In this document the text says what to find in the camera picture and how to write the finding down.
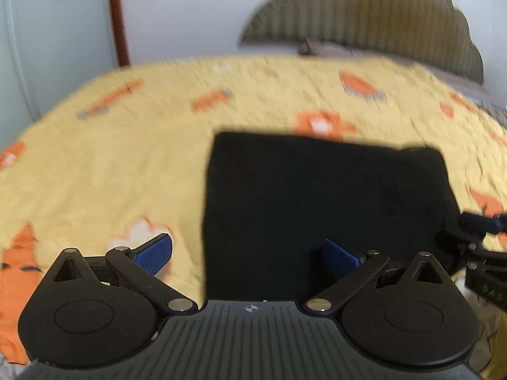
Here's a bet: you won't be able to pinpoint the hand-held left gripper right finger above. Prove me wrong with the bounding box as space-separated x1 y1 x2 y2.
303 237 456 316

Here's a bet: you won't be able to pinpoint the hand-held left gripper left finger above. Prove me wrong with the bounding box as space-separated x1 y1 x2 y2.
42 233 197 317

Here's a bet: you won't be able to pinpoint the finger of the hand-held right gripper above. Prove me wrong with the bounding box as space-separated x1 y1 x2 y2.
459 211 507 235
437 231 507 270

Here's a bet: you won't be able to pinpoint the black pants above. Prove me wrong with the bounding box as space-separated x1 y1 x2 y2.
202 131 462 303

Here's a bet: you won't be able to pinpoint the yellow printed blanket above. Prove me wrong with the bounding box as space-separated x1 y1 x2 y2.
0 55 507 380

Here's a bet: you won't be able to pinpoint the white grey patterned cloth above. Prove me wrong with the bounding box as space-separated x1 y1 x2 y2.
475 99 507 124

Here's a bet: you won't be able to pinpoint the frosted glass door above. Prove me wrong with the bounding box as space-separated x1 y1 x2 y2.
0 0 119 155

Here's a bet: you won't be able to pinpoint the olive ribbed cloud-shaped headboard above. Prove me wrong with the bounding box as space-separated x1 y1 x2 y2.
238 0 485 85

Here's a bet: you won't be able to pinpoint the wooden door frame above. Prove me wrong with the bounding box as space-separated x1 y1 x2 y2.
106 0 132 67

